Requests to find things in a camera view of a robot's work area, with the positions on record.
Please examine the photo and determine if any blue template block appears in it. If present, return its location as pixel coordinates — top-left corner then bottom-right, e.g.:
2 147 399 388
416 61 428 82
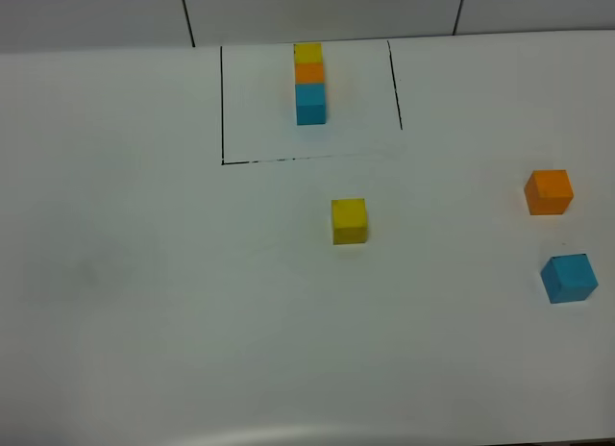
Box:
295 83 327 126

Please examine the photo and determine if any orange template block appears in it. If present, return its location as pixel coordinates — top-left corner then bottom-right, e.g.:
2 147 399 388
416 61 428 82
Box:
294 62 325 85

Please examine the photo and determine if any yellow template block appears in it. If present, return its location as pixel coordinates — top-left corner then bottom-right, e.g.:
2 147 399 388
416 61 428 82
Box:
294 42 323 64

